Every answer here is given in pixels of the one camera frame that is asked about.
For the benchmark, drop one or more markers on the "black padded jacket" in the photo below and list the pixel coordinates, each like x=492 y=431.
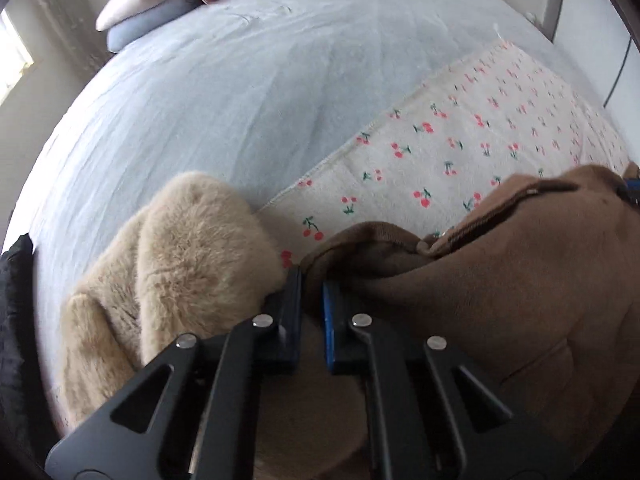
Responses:
x=15 y=335

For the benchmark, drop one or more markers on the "patterned curtain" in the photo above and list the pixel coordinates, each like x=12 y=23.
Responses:
x=70 y=15

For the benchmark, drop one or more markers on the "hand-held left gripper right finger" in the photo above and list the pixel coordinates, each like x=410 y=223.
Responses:
x=329 y=325

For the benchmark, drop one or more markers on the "window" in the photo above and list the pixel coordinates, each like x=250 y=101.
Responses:
x=12 y=55

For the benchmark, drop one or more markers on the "folded white blanket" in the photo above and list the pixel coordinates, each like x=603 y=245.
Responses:
x=130 y=5

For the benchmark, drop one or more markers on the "brown coat with fur hood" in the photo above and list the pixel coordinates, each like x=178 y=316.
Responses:
x=500 y=310

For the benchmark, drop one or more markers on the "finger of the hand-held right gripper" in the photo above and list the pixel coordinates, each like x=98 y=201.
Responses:
x=631 y=186

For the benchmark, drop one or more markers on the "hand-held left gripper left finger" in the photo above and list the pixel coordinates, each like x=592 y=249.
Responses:
x=295 y=310

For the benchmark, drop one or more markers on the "cherry print blanket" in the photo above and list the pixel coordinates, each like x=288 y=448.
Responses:
x=450 y=160

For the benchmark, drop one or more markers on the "white cabinet with dark frame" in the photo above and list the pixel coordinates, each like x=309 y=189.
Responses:
x=595 y=5

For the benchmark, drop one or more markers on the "folded blue blanket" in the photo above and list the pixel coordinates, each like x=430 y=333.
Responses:
x=145 y=25

